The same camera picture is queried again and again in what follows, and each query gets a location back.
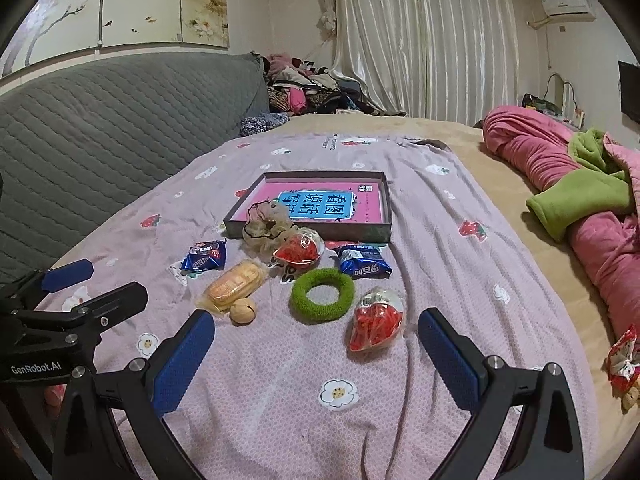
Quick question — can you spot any pile of clothes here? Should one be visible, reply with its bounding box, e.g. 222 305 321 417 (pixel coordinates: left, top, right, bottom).
262 52 396 117

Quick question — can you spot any blue patterned cloth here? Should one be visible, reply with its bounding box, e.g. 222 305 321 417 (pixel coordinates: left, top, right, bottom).
239 112 291 137

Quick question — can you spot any white shiny curtain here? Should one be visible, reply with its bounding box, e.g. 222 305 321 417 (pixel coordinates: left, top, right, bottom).
332 0 518 121

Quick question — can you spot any white air conditioner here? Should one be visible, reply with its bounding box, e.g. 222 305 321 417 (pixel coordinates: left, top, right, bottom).
541 0 596 22

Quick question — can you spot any floral wall mural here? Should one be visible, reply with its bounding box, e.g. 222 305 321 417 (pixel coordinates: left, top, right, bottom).
0 0 231 78

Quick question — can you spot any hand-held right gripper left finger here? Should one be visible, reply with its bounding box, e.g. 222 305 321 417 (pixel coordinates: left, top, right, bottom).
52 309 217 480

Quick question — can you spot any tan bed blanket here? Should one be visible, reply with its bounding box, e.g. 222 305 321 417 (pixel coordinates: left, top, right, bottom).
290 115 640 461

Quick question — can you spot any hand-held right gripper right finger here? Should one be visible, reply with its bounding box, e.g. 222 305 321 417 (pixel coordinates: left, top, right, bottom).
417 307 586 480

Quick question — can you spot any black wall television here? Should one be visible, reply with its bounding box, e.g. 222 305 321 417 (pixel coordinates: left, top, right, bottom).
617 60 640 123

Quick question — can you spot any beige mesh scrunchie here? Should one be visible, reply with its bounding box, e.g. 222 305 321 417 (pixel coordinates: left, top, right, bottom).
242 200 301 256

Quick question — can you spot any green fleece blanket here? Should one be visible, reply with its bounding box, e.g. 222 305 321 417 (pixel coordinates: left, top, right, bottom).
525 129 638 243

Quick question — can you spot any red white snack packet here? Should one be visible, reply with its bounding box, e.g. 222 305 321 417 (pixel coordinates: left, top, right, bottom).
606 325 640 413

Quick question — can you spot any pink printed bed sheet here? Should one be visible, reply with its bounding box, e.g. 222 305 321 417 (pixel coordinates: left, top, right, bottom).
37 132 601 480

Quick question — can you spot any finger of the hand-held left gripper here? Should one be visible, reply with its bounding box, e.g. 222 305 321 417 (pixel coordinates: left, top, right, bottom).
10 282 149 348
0 258 95 311

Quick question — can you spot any blue snack packet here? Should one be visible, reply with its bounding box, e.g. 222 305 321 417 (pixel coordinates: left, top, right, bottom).
180 240 228 276
332 243 392 281

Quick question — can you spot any green fuzzy ring scrunchie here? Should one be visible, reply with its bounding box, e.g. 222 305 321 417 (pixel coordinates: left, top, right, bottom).
290 267 356 324

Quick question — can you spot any pink quilt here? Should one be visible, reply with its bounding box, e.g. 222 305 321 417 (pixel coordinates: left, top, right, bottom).
482 105 640 356

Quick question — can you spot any dark grey cardboard box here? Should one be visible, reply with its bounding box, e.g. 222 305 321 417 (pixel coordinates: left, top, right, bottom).
222 171 393 245

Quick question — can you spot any yellow biscuit packet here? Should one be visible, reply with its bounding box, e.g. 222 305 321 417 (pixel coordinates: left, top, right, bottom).
195 258 268 316

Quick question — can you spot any clear egg with red candy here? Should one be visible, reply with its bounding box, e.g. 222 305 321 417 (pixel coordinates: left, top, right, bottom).
348 287 403 353
272 227 326 272

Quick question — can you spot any cluttered side table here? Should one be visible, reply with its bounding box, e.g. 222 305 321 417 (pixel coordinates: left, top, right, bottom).
522 92 586 128

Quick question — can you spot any walnut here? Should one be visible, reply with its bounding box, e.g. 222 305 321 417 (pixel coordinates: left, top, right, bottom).
229 298 258 324

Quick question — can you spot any grey quilted headboard cover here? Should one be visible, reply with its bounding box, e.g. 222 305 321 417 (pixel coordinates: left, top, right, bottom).
0 52 271 286

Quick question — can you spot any white arched stand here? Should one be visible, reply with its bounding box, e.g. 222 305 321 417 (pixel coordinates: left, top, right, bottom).
545 72 577 113

